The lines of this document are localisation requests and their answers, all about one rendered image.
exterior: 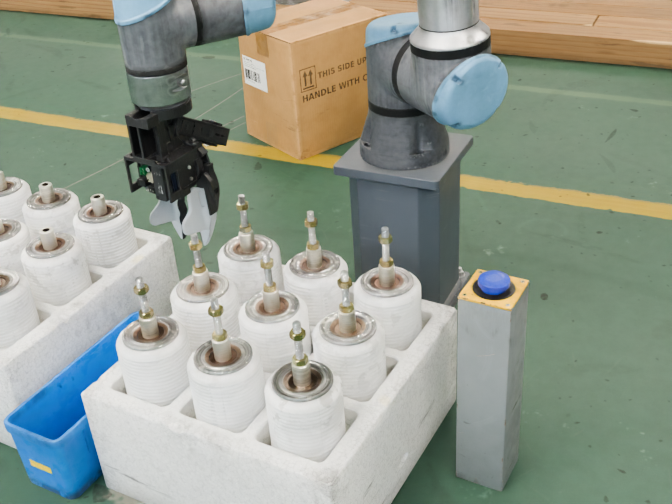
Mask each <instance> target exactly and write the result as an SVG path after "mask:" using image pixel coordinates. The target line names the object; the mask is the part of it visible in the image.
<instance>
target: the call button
mask: <svg viewBox="0 0 672 504"><path fill-rule="evenodd" d="M478 286H479V287H480V288H481V290H482V291H483V292H485V293H486V294H490V295H499V294H502V293H504V292H505V291H506V290H507V289H508V288H509V287H510V277H509V276H508V275H507V274H506V273H504V272H501V271H496V270H490V271H486V272H483V273H482V274H480V275H479V277H478Z"/></svg>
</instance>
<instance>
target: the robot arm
mask: <svg viewBox="0 0 672 504"><path fill-rule="evenodd" d="M112 1H113V8H114V20H115V23H116V24H117V28H118V33H119V38H120V43H121V48H122V53H123V58H124V63H125V68H126V76H127V81H128V86H129V91H130V96H131V101H132V102H133V103H134V107H135V110H133V111H131V112H129V113H127V114H125V115H124V116H125V121H126V125H127V130H128V135H129V140H130V145H131V150H132V152H130V153H128V154H126V155H125V156H123V157H124V162H125V167H126V172H127V177H128V181H129V186H130V191H131V193H133V192H135V191H136V190H138V189H139V188H141V187H145V189H146V190H147V191H149V193H153V194H156V198H157V199H158V200H159V202H158V204H157V205H156V207H155V208H154V209H153V211H152V212H151V214H150V223H151V224H152V225H154V226H156V225H160V224H164V223H167V222H170V221H172V224H173V226H174V228H175V229H176V231H177V233H178V234H179V236H180V238H181V239H185V238H186V235H190V234H194V233H197V232H200V235H201V239H202V243H203V245H204V246H206V245H207V244H208V243H209V241H210V239H211V236H212V234H213V230H214V226H215V222H216V216H217V211H218V208H219V196H220V187H219V182H218V179H217V176H216V173H215V171H214V167H213V163H212V162H210V160H209V157H208V154H207V153H208V151H207V150H206V149H205V147H204V146H203V145H205V146H215V147H217V145H223V146H226V145H227V140H228V136H229V131H230V129H229V128H226V127H223V126H222V124H221V123H217V122H216V121H214V120H205V119H202V121H200V120H196V119H193V118H189V117H185V116H183V115H185V114H187V113H188V112H190V111H191V110H192V107H193V106H192V99H191V85H190V79H189V73H188V66H187V63H188V62H187V56H186V48H189V47H194V46H199V45H204V44H208V43H213V42H217V41H222V40H226V39H231V38H235V37H240V36H244V35H246V36H250V34H252V33H255V32H259V31H262V30H266V29H268V28H270V27H271V26H272V24H273V23H274V20H275V16H276V2H275V0H112ZM417 7H418V12H410V13H400V14H394V15H389V16H384V17H381V18H378V19H375V20H373V21H372V22H371V23H369V24H368V26H367V27H366V43H365V44H364V47H365V48H366V66H367V88H368V114H367V117H366V120H365V124H364V127H363V131H362V134H361V138H360V155H361V157H362V159H363V160H364V161H366V162H367V163H369V164H371V165H373V166H375V167H379V168H383V169H388V170H416V169H422V168H426V167H429V166H432V165H435V164H437V163H439V162H441V161H442V160H444V159H445V158H446V157H447V155H448V154H449V135H448V132H447V129H446V127H445V125H448V126H450V127H452V128H455V129H461V130H464V129H470V128H474V127H476V126H478V125H480V124H482V123H483V122H485V121H486V120H487V119H489V118H490V117H491V116H492V115H493V114H494V112H495V110H496V108H498V107H499V106H500V104H501V103H502V101H503V99H504V96H505V94H506V90H507V86H508V74H507V70H506V67H505V65H504V64H503V63H502V62H501V60H500V59H499V58H498V57H497V56H495V55H492V54H491V32H490V28H489V27H488V26H487V25H486V24H485V23H484V22H482V21H481V20H480V19H479V0H417ZM202 144H203V145H202ZM134 162H136V163H137V168H138V173H139V178H138V179H137V180H136V181H135V182H133V183H132V178H131V173H130V168H129V165H131V164H133V163H134ZM140 165H141V166H140ZM142 175H143V176H142ZM196 184H197V187H193V186H194V185H196ZM191 187H192V188H191ZM185 196H187V201H188V206H189V210H188V213H187V206H186V204H185Z"/></svg>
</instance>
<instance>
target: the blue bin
mask: <svg viewBox="0 0 672 504"><path fill-rule="evenodd" d="M138 319H139V311H138V312H134V313H132V314H130V315H129V316H128V317H126V318H125V319H124V320H123V321H122V322H120V323H119V324H118V325H117V326H116V327H114V328H113V329H112V330H111V331H109V332H108V333H107V334H106V335H105V336H103V337H102V338H101V339H100V340H98V341H97V342H96V343H95V344H94V345H92V346H91V347H90V348H89V349H88V350H86V351H85V352H84V353H83V354H81V355H80V356H79V357H78V358H77V359H75V360H74V361H73V362H72V363H70V364H69V365H68V366H67V367H66V368H64V369H63V370H62V371H61V372H60V373H58V374H57V375H56V376H55V377H53V378H52V379H51V380H50V381H49V382H47V383H46V384H45V385H44V386H42V387H41V388H40V389H39V390H38V391H36V392H35V393H34V394H33V395H32V396H30V397H29V398H28V399H27V400H25V401H24V402H23V403H22V404H21V405H19V406H18V407H17V408H16V409H15V410H13V411H12V412H11V413H10V414H8V415H7V416H6V418H5V419H4V426H5V429H6V431H7V432H9V433H10V434H11V436H12V438H13V440H14V443H15V445H16V448H17V450H18V452H19V455H20V457H21V459H22V462H23V464H24V467H25V469H26V471H27V474H28V476H29V479H30V481H31V482H32V483H33V484H36V485H38V486H40V487H42V488H45V489H47V490H49V491H51V492H54V493H56V494H58V495H60V496H63V497H65V498H67V499H70V500H72V499H76V498H78V497H80V496H81V495H82V494H83V493H84V492H85V491H86V490H87V489H88V488H89V487H90V486H91V485H92V484H93V483H94V482H95V481H96V480H97V479H98V478H99V477H100V476H101V475H102V474H103V472H102V468H101V465H100V461H99V458H98V454H97V450H96V447H95V443H94V440H93V436H92V432H91V429H90V425H89V422H88V418H87V415H86V411H85V407H84V404H83V400H82V397H81V393H82V392H83V391H85V390H86V389H87V388H88V387H89V386H90V385H91V384H93V383H94V382H97V381H98V379H99V378H100V377H101V376H102V375H103V374H104V373H105V372H106V371H107V370H109V369H110V368H111V367H112V366H113V365H114V364H115V363H117V362H118V361H119V358H118V354H117V350H116V341H117V339H118V337H119V335H120V333H121V332H122V331H123V330H124V329H125V328H126V327H127V326H128V325H129V324H131V323H132V322H134V321H136V320H138Z"/></svg>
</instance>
